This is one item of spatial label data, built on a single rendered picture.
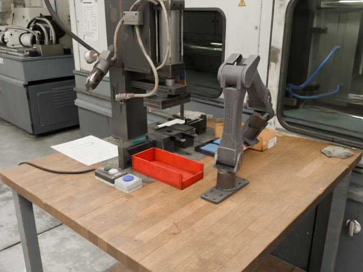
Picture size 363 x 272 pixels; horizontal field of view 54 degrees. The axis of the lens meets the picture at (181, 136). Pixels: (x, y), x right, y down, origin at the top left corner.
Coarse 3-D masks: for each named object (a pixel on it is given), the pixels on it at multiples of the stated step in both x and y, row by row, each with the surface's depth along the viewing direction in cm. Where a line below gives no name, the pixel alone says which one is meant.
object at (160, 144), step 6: (150, 138) 147; (186, 138) 154; (192, 138) 158; (156, 144) 146; (162, 144) 143; (168, 144) 146; (174, 144) 158; (186, 144) 155; (192, 144) 159; (168, 150) 147
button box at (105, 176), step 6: (24, 162) 141; (30, 162) 139; (42, 168) 134; (96, 168) 132; (102, 168) 128; (114, 168) 128; (96, 174) 127; (102, 174) 124; (108, 174) 124; (114, 174) 124; (120, 174) 124; (102, 180) 125; (108, 180) 123; (114, 180) 121
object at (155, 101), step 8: (136, 80) 157; (144, 80) 160; (152, 80) 157; (168, 80) 144; (144, 88) 151; (152, 88) 147; (160, 88) 144; (168, 88) 142; (176, 88) 140; (184, 88) 144; (152, 96) 145; (160, 96) 144; (168, 96) 142; (176, 96) 145; (184, 96) 147; (144, 104) 144; (152, 104) 140; (160, 104) 137; (168, 104) 140; (176, 104) 144
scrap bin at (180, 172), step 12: (132, 156) 132; (144, 156) 137; (156, 156) 141; (168, 156) 136; (180, 156) 132; (132, 168) 134; (144, 168) 129; (156, 168) 125; (168, 168) 134; (180, 168) 133; (192, 168) 129; (168, 180) 122; (180, 180) 118; (192, 180) 123
